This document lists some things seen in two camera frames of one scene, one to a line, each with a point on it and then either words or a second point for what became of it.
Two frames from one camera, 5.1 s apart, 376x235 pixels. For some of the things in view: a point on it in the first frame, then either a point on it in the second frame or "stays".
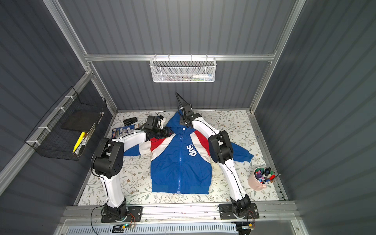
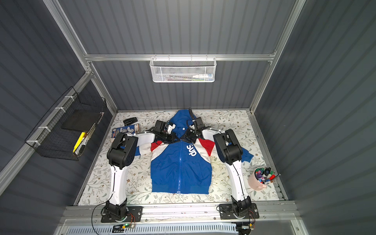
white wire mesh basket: x=183 y=69 stays
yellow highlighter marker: x=80 y=139 stays
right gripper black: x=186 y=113 → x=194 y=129
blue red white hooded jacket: x=181 y=162 stays
